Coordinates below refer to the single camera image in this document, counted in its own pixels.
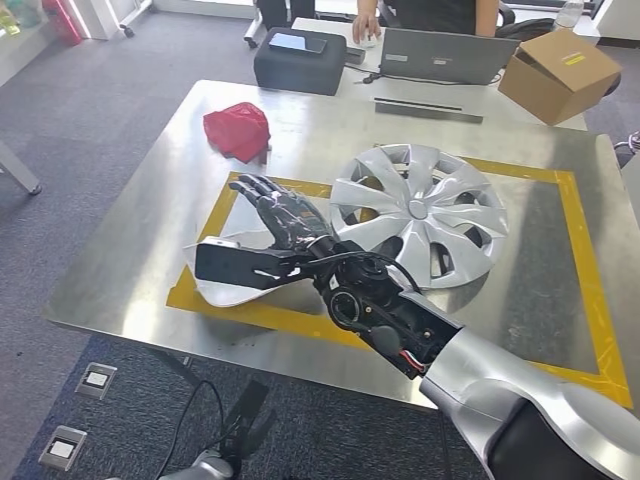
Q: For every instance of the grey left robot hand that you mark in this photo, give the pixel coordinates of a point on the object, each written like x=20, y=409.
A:
x=259, y=434

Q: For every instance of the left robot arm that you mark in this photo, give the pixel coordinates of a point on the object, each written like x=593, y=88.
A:
x=210, y=467

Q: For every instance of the black office chair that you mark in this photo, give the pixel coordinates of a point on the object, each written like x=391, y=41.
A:
x=525, y=26

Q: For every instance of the clear plastic bottle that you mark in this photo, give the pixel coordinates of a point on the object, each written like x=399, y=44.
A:
x=567, y=13

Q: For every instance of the green top white desk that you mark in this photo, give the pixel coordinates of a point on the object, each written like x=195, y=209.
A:
x=17, y=169

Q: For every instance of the grey laptop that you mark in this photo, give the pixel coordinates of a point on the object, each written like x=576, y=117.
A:
x=450, y=60

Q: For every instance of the grey flat bar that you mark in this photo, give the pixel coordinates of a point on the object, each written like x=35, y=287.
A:
x=430, y=111

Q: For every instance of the person's forearm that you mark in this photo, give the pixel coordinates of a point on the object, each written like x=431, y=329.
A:
x=487, y=16

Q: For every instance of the white office table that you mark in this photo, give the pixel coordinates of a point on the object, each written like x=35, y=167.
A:
x=360, y=89

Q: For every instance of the steel frame table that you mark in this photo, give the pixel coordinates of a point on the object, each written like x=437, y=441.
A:
x=150, y=232

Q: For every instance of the person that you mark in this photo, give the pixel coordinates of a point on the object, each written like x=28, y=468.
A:
x=435, y=13

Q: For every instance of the open brown cardboard box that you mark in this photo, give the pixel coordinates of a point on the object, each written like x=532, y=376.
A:
x=560, y=79

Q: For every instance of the clear plastic film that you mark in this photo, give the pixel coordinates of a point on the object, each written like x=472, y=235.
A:
x=295, y=218

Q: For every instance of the black hard case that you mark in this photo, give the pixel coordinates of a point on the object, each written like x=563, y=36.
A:
x=300, y=73

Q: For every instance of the red cloth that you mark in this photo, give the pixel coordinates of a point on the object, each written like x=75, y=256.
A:
x=237, y=132

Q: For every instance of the silver wheel hubcap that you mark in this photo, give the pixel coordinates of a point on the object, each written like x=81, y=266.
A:
x=420, y=212

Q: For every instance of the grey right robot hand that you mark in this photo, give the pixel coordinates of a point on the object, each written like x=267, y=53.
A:
x=290, y=215

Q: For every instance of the yellow tape rectangle frame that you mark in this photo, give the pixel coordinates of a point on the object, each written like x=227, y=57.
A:
x=590, y=265

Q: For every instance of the white rolling stand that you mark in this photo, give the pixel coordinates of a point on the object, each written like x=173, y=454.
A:
x=100, y=16

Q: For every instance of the person's hand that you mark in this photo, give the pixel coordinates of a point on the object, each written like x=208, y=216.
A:
x=366, y=26

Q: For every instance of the silver floor outlet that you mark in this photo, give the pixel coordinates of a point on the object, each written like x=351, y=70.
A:
x=95, y=380
x=63, y=448

